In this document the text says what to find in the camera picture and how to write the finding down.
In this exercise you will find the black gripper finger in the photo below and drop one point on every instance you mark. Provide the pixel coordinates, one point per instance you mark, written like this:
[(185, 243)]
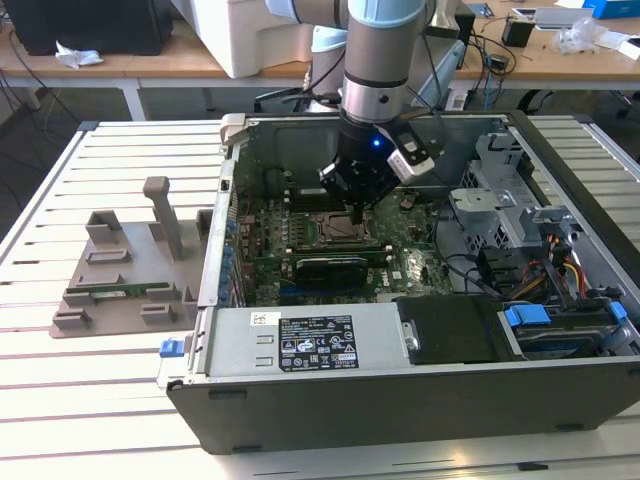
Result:
[(331, 181), (364, 215)]

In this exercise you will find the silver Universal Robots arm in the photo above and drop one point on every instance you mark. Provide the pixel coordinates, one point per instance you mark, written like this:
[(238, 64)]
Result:
[(375, 50)]

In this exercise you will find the CPU socket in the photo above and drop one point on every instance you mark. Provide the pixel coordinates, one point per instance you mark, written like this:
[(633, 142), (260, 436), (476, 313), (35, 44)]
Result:
[(345, 243)]

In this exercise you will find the black graphics card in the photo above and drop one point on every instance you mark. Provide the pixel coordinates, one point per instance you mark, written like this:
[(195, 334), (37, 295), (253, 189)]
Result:
[(330, 272)]

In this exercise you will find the green motherboard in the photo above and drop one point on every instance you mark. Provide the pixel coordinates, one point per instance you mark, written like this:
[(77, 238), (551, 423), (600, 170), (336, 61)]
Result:
[(415, 265)]

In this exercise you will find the grey metal drive cage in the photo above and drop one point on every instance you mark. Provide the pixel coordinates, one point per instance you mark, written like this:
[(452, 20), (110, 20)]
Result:
[(480, 210)]

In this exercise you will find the large white box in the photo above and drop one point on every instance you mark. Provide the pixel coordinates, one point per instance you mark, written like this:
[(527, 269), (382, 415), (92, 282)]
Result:
[(270, 40)]

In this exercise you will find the black plastic shroud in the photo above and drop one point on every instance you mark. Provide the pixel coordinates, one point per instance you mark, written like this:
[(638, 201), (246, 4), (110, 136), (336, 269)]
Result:
[(450, 330)]

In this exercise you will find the black upright box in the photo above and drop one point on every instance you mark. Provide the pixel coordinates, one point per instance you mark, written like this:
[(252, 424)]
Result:
[(465, 30)]

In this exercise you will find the small black desk gadget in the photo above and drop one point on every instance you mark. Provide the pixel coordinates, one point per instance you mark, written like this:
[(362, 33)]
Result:
[(497, 62)]

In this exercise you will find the silver power supply with label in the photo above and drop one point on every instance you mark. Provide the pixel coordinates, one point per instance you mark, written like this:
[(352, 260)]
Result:
[(240, 345)]

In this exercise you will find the small blue card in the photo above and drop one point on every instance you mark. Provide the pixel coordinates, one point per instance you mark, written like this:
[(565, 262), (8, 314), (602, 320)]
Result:
[(480, 8)]

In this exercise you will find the hard disk in blue carrier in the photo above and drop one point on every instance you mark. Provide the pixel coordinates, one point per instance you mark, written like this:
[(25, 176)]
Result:
[(527, 316)]

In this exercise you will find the small black cube device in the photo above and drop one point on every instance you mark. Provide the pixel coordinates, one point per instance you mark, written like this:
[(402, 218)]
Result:
[(517, 32)]

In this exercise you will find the black grey PC case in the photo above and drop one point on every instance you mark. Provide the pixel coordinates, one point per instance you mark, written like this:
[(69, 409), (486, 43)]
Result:
[(350, 415)]

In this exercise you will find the grey parts rack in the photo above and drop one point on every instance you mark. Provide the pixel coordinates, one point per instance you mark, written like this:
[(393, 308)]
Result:
[(135, 245)]

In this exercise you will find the green RAM stick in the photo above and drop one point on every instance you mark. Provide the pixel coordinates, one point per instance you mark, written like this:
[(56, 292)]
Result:
[(145, 288)]

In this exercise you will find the flat white box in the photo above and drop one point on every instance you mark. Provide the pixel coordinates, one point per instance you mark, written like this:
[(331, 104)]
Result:
[(565, 19)]

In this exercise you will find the clear plastic bag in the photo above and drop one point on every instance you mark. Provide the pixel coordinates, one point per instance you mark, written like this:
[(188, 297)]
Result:
[(580, 35)]

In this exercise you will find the white paper box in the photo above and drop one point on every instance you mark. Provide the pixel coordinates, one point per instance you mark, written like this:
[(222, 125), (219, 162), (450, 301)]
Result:
[(625, 47)]

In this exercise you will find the black computer tower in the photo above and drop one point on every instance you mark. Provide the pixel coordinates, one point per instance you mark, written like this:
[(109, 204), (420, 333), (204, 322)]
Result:
[(90, 25)]

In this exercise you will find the blue cardboard box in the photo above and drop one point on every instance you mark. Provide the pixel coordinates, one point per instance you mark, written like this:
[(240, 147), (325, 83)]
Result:
[(615, 7)]

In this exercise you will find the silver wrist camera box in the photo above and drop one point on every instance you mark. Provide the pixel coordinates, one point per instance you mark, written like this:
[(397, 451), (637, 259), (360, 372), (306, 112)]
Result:
[(412, 162)]

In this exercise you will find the wooden desk white frame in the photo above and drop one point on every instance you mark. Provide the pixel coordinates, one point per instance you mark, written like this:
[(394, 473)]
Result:
[(550, 65), (150, 60)]

